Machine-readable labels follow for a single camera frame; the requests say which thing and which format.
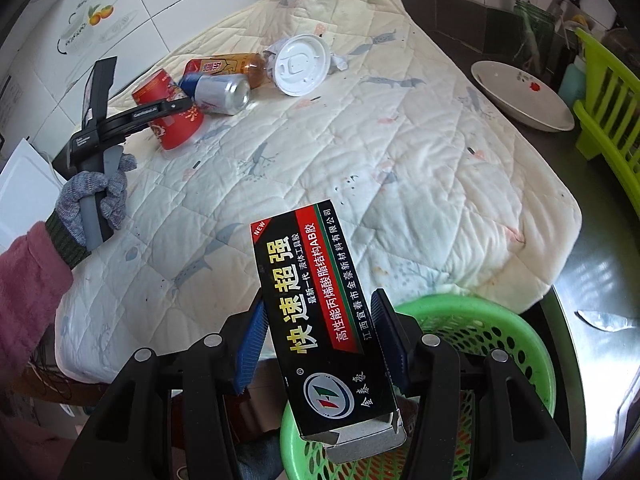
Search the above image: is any black glue box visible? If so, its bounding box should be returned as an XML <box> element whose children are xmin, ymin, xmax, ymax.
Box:
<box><xmin>250</xmin><ymin>200</ymin><xmax>407</xmax><ymax>464</ymax></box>

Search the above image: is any red snack canister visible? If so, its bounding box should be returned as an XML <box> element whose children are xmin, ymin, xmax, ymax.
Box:
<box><xmin>131</xmin><ymin>68</ymin><xmax>205</xmax><ymax>152</ymax></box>

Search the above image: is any blue silver drink can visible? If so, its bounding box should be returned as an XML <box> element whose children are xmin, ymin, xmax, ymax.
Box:
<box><xmin>179</xmin><ymin>73</ymin><xmax>250</xmax><ymax>116</ymax></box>

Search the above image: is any amber tea bottle red label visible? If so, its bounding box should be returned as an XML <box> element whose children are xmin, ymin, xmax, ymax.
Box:
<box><xmin>183</xmin><ymin>53</ymin><xmax>266</xmax><ymax>89</ymax></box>

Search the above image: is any white plastic lid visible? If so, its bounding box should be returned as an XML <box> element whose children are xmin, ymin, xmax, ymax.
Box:
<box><xmin>270</xmin><ymin>34</ymin><xmax>331</xmax><ymax>98</ymax></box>

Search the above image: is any white paper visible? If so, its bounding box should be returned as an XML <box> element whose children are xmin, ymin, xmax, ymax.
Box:
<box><xmin>262</xmin><ymin>44</ymin><xmax>348</xmax><ymax>79</ymax></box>

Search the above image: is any green plastic trash basket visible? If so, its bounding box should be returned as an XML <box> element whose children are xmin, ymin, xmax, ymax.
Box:
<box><xmin>280</xmin><ymin>295</ymin><xmax>556</xmax><ymax>479</ymax></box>

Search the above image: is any left grey gloved hand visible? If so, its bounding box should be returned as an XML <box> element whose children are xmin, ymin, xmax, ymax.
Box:
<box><xmin>55</xmin><ymin>154</ymin><xmax>137</xmax><ymax>247</ymax></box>

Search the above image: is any white microwave oven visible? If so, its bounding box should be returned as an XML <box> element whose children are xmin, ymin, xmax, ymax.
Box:
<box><xmin>0</xmin><ymin>139</ymin><xmax>65</xmax><ymax>252</ymax></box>

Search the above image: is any white quilted cloth mat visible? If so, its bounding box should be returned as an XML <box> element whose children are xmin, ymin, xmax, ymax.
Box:
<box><xmin>55</xmin><ymin>0</ymin><xmax>582</xmax><ymax>382</ymax></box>

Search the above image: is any white bowl red flower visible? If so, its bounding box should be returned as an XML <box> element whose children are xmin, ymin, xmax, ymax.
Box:
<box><xmin>471</xmin><ymin>61</ymin><xmax>575</xmax><ymax>132</ymax></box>

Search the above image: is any lime green dish rack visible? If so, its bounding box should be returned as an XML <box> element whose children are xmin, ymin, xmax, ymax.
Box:
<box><xmin>573</xmin><ymin>29</ymin><xmax>640</xmax><ymax>209</ymax></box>

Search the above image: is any dark utensil holder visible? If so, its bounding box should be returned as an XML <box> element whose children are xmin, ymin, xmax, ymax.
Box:
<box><xmin>513</xmin><ymin>0</ymin><xmax>570</xmax><ymax>77</ymax></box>

